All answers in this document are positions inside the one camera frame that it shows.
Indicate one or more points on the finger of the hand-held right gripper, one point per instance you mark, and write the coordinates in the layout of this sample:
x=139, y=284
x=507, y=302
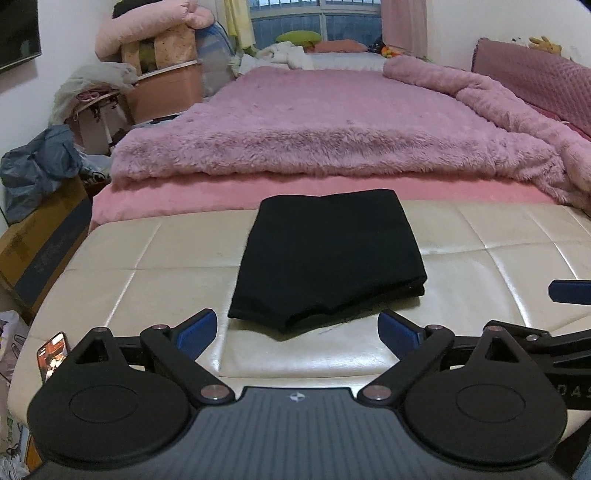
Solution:
x=571, y=291
x=561, y=344

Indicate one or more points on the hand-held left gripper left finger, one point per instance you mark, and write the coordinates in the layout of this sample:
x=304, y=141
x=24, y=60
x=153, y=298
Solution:
x=198, y=331

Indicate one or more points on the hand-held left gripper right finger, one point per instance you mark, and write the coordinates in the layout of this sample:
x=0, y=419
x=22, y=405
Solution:
x=396, y=333

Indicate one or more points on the black pants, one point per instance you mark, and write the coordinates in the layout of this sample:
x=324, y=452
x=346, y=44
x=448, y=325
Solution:
x=330, y=258

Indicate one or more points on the cream leather bench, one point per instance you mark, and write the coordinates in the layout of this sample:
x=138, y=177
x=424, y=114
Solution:
x=138, y=286

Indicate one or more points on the pink bed sheet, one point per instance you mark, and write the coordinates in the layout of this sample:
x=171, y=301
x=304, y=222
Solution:
x=194, y=194

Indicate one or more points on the smartphone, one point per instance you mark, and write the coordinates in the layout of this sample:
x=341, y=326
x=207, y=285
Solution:
x=53, y=355

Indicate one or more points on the brown cardboard box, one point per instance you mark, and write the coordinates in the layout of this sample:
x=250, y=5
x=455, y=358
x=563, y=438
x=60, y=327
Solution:
x=41, y=244

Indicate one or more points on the printed plastic bag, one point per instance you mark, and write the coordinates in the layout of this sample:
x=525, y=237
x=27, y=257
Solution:
x=10, y=346

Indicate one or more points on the purple quilted headboard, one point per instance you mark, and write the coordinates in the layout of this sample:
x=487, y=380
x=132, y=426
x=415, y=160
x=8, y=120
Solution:
x=531, y=78

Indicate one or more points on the pink fluffy blanket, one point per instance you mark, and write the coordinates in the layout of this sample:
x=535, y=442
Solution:
x=332, y=124

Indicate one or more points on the grey-blue jacket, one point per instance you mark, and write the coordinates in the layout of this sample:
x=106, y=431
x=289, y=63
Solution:
x=39, y=166

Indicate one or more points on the wooden stool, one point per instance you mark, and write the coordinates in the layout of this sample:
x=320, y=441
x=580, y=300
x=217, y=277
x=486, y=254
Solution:
x=99, y=113

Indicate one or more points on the yellow-brown plush toy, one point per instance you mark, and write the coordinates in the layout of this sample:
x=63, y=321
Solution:
x=545, y=45

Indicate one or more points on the colourful small toy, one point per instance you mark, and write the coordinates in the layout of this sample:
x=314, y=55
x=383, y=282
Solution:
x=385, y=50

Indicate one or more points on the beige floral bag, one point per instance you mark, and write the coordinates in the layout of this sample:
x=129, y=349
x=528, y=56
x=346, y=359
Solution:
x=178, y=46

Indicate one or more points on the white crumpled cloth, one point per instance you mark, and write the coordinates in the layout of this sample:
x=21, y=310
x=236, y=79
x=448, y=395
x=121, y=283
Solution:
x=281, y=54

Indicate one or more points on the orange pillow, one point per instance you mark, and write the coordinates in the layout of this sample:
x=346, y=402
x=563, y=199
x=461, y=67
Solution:
x=340, y=46

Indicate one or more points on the pink curtain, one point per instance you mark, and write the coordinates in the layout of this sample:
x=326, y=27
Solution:
x=404, y=25

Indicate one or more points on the pink duvet bundle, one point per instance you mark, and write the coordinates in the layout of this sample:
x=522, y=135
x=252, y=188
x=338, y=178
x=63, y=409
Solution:
x=147, y=25

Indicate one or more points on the green pillow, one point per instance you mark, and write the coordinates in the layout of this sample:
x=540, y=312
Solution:
x=299, y=38

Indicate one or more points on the yellow curtain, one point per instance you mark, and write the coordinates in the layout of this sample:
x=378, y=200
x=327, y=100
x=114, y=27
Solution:
x=238, y=21

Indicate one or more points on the window with bars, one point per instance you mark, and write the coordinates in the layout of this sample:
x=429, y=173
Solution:
x=323, y=21

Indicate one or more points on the black television screen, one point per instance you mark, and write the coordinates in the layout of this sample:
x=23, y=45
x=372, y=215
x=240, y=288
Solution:
x=16, y=32

